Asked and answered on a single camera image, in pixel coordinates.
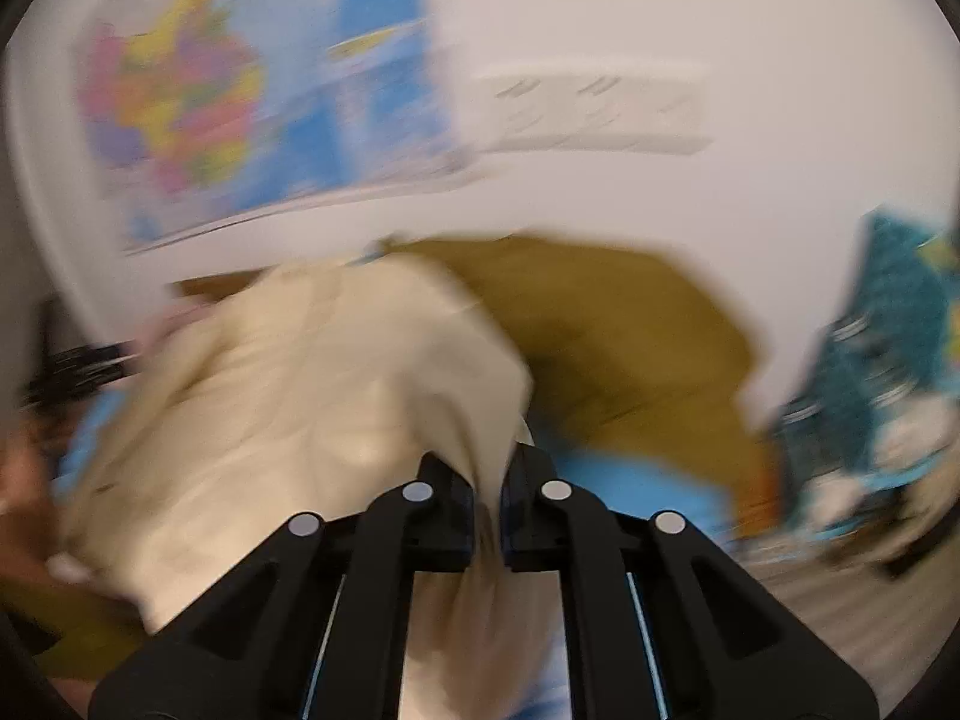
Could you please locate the olive brown garment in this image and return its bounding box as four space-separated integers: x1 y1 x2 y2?
382 236 779 538

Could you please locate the pink pillow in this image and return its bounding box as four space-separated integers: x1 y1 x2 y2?
135 296 215 358

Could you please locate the brown wooden headboard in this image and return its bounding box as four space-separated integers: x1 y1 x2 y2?
172 268 267 302

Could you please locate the white wall socket panel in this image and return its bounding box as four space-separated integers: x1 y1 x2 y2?
470 59 713 156

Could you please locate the blue bed sheet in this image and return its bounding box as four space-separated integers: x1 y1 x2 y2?
52 388 734 718

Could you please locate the teal plastic basket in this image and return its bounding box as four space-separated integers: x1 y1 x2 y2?
771 210 958 546

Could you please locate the cream beige garment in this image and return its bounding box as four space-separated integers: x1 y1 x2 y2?
60 254 560 718

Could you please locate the colourful wall map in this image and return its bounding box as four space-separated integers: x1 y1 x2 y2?
71 0 473 250

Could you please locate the left hand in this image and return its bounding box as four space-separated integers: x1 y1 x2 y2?
2 418 59 585

